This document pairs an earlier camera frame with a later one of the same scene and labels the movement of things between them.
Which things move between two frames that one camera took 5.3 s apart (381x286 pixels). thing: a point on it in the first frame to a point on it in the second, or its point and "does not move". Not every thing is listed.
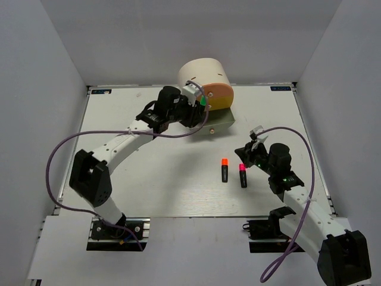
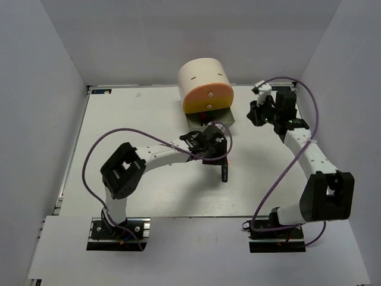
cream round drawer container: x=211 y=74 does not move
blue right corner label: x=280 y=88 does not move
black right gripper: x=246 y=154 to x=255 y=111
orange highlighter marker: x=224 y=170 does not move
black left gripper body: x=184 y=112 to x=218 y=151
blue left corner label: x=100 y=91 does not move
